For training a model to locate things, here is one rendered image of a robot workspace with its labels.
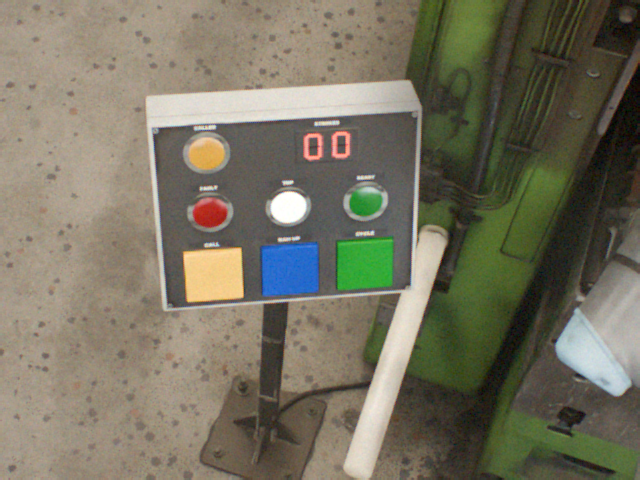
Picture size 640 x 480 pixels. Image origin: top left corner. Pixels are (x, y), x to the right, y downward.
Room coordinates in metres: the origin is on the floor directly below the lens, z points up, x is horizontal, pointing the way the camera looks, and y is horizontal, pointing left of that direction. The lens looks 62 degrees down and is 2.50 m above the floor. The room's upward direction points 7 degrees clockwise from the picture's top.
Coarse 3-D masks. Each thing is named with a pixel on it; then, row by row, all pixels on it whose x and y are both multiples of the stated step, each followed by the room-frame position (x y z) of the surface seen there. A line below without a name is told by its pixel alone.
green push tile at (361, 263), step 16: (336, 240) 0.80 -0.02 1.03; (352, 240) 0.80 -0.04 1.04; (368, 240) 0.80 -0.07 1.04; (384, 240) 0.80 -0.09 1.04; (336, 256) 0.78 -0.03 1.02; (352, 256) 0.78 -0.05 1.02; (368, 256) 0.79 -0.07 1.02; (384, 256) 0.79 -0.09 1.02; (336, 272) 0.77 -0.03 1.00; (352, 272) 0.77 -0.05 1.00; (368, 272) 0.77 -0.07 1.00; (384, 272) 0.78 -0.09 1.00; (352, 288) 0.76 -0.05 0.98
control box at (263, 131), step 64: (192, 128) 0.84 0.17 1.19; (256, 128) 0.86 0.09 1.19; (320, 128) 0.87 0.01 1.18; (384, 128) 0.89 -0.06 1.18; (192, 192) 0.80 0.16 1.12; (256, 192) 0.81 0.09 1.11; (320, 192) 0.83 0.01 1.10; (384, 192) 0.84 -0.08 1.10; (256, 256) 0.76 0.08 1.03; (320, 256) 0.78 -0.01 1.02
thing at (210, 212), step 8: (208, 200) 0.79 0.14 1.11; (216, 200) 0.79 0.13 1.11; (200, 208) 0.78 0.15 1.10; (208, 208) 0.79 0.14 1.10; (216, 208) 0.79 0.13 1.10; (224, 208) 0.79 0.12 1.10; (200, 216) 0.78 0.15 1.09; (208, 216) 0.78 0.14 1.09; (216, 216) 0.78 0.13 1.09; (224, 216) 0.78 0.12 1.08; (200, 224) 0.77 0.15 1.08; (208, 224) 0.77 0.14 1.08; (216, 224) 0.78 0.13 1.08
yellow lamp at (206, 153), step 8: (200, 144) 0.83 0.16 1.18; (208, 144) 0.83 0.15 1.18; (216, 144) 0.83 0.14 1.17; (192, 152) 0.82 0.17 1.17; (200, 152) 0.82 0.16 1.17; (208, 152) 0.83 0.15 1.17; (216, 152) 0.83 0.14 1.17; (224, 152) 0.83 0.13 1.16; (192, 160) 0.82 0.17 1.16; (200, 160) 0.82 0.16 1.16; (208, 160) 0.82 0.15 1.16; (216, 160) 0.82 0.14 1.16; (208, 168) 0.82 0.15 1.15
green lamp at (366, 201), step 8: (360, 192) 0.83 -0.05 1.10; (368, 192) 0.84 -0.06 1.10; (376, 192) 0.84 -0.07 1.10; (352, 200) 0.83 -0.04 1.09; (360, 200) 0.83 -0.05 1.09; (368, 200) 0.83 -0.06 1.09; (376, 200) 0.83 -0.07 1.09; (352, 208) 0.82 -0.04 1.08; (360, 208) 0.82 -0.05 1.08; (368, 208) 0.82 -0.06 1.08; (376, 208) 0.83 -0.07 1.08
